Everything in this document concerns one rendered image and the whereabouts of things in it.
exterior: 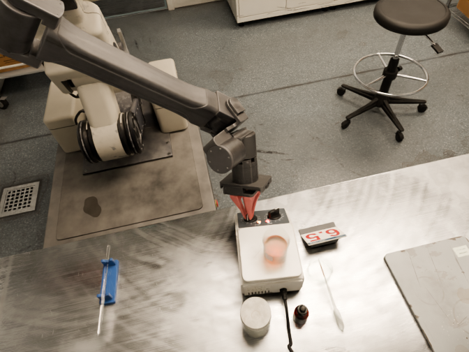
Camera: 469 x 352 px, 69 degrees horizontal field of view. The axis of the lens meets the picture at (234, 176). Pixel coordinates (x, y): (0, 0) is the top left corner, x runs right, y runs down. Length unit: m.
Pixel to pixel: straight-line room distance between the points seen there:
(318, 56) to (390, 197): 1.91
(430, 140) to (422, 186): 1.27
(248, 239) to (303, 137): 1.41
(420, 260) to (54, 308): 0.82
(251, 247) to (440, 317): 0.40
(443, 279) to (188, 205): 0.90
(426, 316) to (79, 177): 1.36
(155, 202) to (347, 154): 1.14
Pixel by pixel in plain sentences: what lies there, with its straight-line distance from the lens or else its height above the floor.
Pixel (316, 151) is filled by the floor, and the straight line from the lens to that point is 2.02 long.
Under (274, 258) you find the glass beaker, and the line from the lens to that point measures 0.67.
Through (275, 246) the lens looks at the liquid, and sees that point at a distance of 0.68.
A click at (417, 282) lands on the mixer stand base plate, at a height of 0.76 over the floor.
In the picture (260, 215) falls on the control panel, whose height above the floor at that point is 0.79.
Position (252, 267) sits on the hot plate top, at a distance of 0.71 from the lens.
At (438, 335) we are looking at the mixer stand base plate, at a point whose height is 0.76.
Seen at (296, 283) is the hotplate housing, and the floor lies 0.81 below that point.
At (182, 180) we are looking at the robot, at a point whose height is 0.36.
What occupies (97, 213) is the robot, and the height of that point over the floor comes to 0.37.
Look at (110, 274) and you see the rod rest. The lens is 0.86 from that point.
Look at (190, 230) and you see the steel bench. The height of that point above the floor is 0.75.
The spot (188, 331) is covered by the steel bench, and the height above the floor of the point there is 0.75.
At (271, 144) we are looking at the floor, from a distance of 2.03.
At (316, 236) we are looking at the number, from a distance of 0.82.
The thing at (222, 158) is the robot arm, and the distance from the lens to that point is 0.64.
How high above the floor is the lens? 1.49
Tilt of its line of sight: 52 degrees down
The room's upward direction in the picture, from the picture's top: 6 degrees counter-clockwise
